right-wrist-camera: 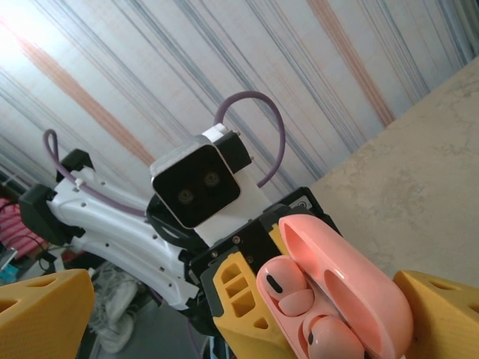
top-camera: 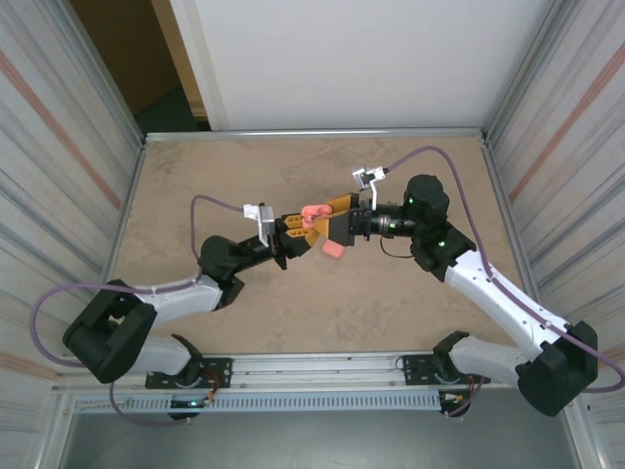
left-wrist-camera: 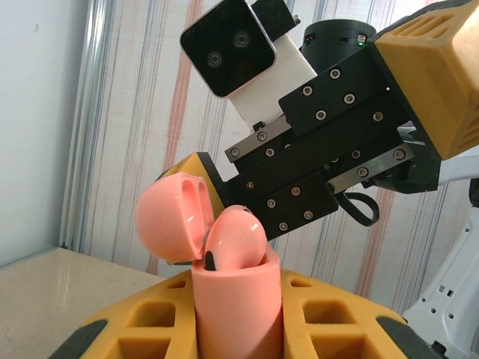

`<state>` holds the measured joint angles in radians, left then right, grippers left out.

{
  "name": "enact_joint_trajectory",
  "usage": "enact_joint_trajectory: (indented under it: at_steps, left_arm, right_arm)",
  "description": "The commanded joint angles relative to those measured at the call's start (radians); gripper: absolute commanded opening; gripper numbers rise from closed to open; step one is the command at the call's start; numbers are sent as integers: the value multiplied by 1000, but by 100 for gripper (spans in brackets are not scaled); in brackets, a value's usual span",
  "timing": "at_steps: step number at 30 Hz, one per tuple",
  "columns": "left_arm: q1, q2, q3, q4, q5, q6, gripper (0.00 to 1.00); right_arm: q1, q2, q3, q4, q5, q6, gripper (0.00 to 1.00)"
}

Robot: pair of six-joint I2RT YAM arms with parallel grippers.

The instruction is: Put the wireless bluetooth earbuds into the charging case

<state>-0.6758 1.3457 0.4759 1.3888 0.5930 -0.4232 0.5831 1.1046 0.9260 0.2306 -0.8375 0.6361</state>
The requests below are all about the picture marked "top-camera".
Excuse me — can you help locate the brown wooden door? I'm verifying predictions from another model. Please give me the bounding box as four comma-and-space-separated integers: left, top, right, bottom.
70, 0, 196, 121

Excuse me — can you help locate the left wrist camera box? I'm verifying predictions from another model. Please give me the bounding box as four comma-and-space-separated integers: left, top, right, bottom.
242, 202, 278, 248

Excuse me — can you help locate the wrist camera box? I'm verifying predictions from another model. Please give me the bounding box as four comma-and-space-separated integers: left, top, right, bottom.
242, 202, 278, 248
350, 165, 388, 212

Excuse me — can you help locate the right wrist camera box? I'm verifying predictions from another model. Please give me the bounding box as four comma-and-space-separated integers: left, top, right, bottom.
350, 165, 388, 212

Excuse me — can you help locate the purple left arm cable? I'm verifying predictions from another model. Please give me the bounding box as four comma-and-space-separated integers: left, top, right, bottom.
29, 194, 246, 427

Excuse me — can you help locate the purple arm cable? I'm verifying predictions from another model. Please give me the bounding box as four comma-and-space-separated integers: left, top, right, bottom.
383, 145, 625, 419
29, 194, 246, 427

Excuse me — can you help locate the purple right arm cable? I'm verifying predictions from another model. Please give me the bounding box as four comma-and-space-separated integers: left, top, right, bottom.
383, 145, 625, 419

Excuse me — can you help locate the thin black right gripper wire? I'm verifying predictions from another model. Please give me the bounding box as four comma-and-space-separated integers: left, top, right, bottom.
379, 237, 416, 259

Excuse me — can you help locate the aluminium table frame rail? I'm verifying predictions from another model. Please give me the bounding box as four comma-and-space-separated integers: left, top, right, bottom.
480, 136, 558, 349
89, 139, 147, 333
144, 127, 489, 146

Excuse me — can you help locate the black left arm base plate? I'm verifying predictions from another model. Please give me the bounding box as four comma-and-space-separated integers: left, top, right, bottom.
145, 358, 233, 391

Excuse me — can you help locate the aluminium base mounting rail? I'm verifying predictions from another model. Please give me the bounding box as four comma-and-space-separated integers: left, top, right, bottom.
52, 347, 586, 392

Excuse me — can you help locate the striped enclosure side panel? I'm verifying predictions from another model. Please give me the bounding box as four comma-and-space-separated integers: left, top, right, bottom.
0, 0, 146, 469
485, 0, 625, 469

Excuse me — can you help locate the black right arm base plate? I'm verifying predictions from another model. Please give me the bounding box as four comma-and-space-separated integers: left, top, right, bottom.
396, 351, 489, 388

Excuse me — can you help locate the white slotted cable duct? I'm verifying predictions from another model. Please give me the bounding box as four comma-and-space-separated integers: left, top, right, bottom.
72, 392, 443, 414

